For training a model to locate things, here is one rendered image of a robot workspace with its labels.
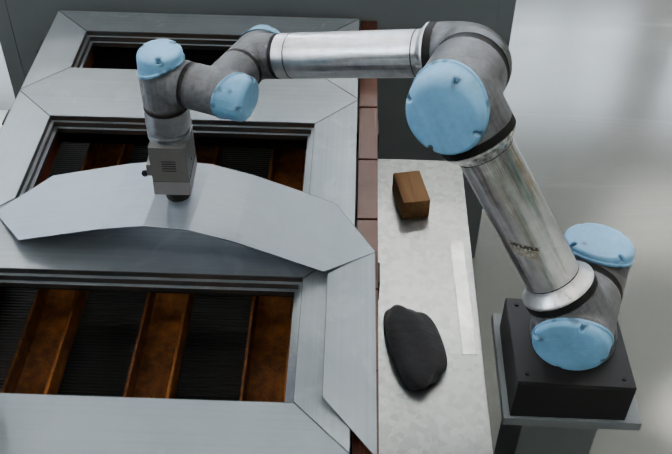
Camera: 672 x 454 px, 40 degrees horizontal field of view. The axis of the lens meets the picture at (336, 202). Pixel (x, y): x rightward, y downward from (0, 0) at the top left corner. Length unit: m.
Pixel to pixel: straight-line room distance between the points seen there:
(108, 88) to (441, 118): 1.03
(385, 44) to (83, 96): 0.87
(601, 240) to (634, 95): 2.18
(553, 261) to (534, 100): 2.21
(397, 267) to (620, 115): 1.84
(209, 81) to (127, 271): 0.41
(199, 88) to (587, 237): 0.67
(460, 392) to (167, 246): 0.59
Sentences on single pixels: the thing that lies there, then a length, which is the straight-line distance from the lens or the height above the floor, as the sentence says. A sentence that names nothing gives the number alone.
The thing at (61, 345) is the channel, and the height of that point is 0.72.
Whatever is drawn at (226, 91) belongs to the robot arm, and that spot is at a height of 1.21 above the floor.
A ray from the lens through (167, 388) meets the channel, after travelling 1.72.
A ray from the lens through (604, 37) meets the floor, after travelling 4.03.
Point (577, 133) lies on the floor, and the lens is 3.46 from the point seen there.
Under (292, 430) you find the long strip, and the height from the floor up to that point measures 0.85.
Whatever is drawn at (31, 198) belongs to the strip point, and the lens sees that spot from 1.84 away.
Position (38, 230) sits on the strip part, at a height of 0.88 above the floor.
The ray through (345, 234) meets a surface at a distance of 1.71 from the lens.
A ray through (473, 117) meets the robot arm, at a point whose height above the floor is 1.31.
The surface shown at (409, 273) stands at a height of 0.68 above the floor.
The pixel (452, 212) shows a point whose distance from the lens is 2.03.
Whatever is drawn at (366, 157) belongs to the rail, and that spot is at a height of 0.83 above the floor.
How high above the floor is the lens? 2.05
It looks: 42 degrees down
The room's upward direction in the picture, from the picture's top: 1 degrees clockwise
